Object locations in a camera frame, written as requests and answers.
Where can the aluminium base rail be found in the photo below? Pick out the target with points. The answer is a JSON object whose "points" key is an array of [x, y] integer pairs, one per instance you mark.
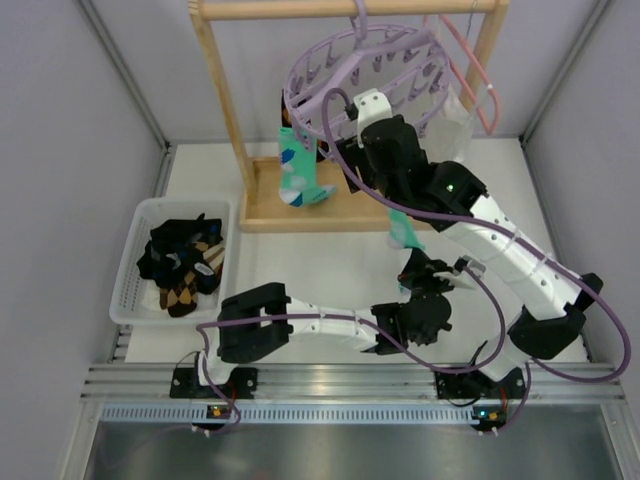
{"points": [[351, 394]]}

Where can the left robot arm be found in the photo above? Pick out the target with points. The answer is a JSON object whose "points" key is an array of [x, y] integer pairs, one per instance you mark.
{"points": [[258, 322]]}

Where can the brown argyle sock in basket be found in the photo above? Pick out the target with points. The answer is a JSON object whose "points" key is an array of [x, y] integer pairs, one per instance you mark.
{"points": [[190, 290]]}

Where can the teal sock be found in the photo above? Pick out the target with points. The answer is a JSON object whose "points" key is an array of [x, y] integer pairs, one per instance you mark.
{"points": [[298, 184], [403, 238]]}

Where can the white cloth bag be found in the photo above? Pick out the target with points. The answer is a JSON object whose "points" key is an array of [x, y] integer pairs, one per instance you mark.
{"points": [[449, 132]]}

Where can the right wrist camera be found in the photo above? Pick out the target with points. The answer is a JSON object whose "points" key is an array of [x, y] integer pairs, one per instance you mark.
{"points": [[372, 106]]}

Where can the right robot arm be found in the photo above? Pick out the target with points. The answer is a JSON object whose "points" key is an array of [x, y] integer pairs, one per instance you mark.
{"points": [[457, 204]]}

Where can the white plastic basket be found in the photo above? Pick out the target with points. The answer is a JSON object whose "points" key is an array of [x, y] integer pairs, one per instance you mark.
{"points": [[135, 301]]}

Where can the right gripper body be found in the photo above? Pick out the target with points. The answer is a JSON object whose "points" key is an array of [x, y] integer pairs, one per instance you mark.
{"points": [[347, 159]]}

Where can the red black argyle sock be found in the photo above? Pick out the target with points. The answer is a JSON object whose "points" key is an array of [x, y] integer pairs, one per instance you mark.
{"points": [[285, 114]]}

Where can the purple round clip hanger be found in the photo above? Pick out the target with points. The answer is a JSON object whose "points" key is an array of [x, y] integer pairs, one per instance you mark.
{"points": [[407, 64]]}

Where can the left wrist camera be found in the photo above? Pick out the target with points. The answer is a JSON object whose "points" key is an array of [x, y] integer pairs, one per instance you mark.
{"points": [[463, 273]]}

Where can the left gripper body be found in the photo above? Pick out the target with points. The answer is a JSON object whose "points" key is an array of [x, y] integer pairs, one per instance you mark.
{"points": [[420, 275]]}

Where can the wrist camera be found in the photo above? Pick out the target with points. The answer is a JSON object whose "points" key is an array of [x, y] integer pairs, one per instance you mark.
{"points": [[372, 106], [463, 273]]}

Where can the wooden clothes rack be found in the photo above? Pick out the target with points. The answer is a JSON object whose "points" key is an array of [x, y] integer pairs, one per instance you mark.
{"points": [[261, 210]]}

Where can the pink coat hanger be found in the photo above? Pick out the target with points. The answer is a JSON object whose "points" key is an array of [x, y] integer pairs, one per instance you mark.
{"points": [[474, 67]]}

